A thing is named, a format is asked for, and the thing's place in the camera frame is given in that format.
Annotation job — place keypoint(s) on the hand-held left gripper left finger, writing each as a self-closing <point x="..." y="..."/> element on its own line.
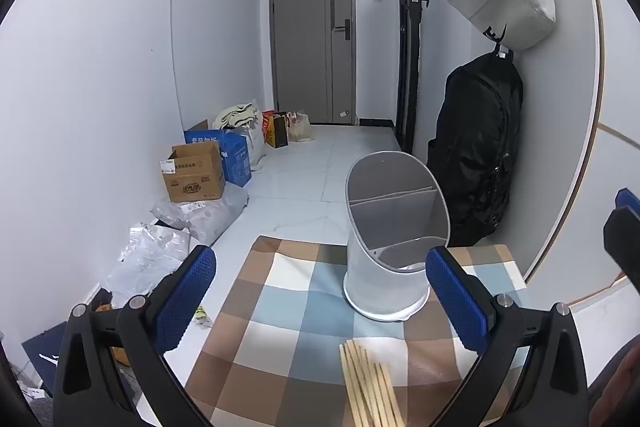
<point x="187" y="292"/>

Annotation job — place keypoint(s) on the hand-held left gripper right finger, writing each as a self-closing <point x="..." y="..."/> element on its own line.
<point x="455" y="297"/>

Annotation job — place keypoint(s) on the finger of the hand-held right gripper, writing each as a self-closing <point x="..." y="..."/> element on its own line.
<point x="625" y="242"/>
<point x="631" y="199"/>

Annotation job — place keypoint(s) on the grey mesh utensil holder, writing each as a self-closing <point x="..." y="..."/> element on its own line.
<point x="370" y="277"/>

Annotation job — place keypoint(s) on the bundle of wooden chopsticks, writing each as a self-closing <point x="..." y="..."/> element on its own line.
<point x="367" y="387"/>

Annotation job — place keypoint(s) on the small green wrapper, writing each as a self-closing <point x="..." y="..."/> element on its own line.
<point x="202" y="317"/>

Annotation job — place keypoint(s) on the clear crumpled plastic bag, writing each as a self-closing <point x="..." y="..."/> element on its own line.
<point x="145" y="257"/>

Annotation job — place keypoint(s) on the checkered tablecloth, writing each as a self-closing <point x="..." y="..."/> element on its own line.
<point x="280" y="307"/>

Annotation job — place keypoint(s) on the brown cardboard box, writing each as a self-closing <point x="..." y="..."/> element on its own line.
<point x="192" y="177"/>

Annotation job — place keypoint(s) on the white wardrobe panel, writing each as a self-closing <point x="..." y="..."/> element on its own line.
<point x="615" y="82"/>

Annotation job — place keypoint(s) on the blue cardboard box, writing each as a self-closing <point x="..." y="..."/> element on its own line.
<point x="237" y="159"/>

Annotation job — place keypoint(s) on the black backpack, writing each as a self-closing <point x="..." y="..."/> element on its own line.
<point x="475" y="147"/>

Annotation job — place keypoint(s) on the dark blue shoebox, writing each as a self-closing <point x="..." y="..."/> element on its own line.
<point x="42" y="352"/>

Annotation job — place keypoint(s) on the white plastic bag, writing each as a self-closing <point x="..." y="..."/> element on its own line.
<point x="256" y="147"/>

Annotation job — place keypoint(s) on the beige folded cloth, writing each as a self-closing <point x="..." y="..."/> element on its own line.
<point x="235" y="116"/>

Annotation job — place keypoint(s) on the orange and black paper bag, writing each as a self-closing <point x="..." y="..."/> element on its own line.
<point x="277" y="132"/>

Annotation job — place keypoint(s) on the pale plastic shopping bag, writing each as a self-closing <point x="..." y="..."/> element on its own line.
<point x="301" y="128"/>

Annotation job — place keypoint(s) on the black framed door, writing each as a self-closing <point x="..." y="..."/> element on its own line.
<point x="407" y="57"/>

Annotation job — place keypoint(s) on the grey entrance door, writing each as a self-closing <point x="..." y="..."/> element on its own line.
<point x="305" y="32"/>

